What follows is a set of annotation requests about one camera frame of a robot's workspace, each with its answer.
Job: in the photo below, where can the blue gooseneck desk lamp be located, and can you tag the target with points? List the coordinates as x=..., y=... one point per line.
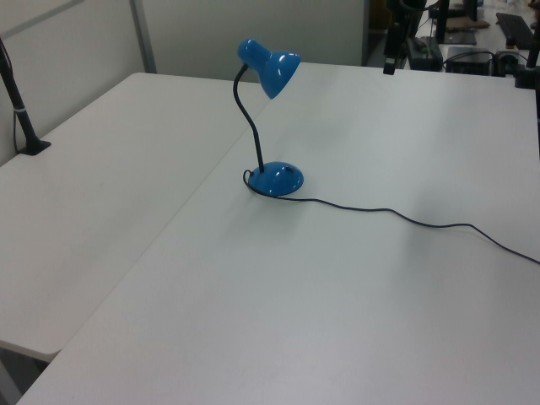
x=275, y=67

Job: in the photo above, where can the white side table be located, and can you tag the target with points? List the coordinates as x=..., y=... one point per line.
x=84, y=190

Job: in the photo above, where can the dark box with green parts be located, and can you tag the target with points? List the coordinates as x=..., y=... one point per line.
x=424, y=55

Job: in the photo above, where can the black computer box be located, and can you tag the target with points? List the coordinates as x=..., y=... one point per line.
x=468, y=61

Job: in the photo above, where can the black monitor stand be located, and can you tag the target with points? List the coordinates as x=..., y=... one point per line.
x=441, y=21

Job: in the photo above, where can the black pole with flat base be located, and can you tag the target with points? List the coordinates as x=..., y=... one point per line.
x=23, y=120

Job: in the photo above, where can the brown pouch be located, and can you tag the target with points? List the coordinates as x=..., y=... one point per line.
x=466, y=24

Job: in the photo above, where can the black pole with table clamp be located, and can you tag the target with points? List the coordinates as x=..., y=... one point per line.
x=527, y=77

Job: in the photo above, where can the black keyboard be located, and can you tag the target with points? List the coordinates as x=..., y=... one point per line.
x=514, y=29

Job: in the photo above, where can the grey partition frame post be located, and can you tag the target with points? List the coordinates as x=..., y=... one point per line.
x=143, y=38

